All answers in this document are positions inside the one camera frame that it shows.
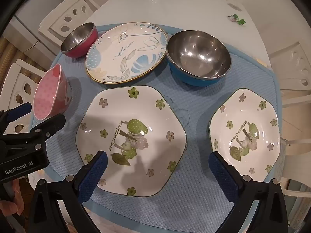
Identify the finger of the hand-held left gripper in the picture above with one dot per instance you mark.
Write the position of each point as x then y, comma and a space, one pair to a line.
52, 123
21, 111

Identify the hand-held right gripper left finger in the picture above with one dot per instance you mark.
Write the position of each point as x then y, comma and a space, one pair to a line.
93, 174

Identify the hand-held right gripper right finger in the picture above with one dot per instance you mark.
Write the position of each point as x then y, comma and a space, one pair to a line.
224, 174

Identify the pink polka dot bowl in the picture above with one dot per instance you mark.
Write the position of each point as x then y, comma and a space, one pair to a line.
48, 92

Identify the small hexagonal green-flower plate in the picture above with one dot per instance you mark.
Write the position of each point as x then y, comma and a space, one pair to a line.
243, 116

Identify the large hexagonal green-flower plate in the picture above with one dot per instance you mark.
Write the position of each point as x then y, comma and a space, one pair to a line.
136, 116

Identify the magenta steel bowl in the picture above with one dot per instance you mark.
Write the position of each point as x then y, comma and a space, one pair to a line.
77, 38

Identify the oval floral gold-rimmed plate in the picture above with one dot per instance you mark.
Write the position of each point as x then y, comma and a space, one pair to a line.
116, 58

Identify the blue steel bowl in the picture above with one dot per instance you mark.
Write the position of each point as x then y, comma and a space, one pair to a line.
196, 53

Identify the person's left hand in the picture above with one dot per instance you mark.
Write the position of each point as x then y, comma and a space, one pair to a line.
7, 207

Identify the white carved dining chair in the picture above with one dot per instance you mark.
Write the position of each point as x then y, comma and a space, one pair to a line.
281, 60
17, 85
55, 26

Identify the striped woven rug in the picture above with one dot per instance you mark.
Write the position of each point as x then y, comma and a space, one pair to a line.
6, 53

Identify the white cabinet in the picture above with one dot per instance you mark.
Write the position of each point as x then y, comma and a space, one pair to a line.
24, 34

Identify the light blue textured mat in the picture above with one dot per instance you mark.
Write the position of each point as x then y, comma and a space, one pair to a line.
194, 102

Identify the small green trinket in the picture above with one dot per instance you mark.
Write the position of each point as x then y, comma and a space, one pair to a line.
240, 21

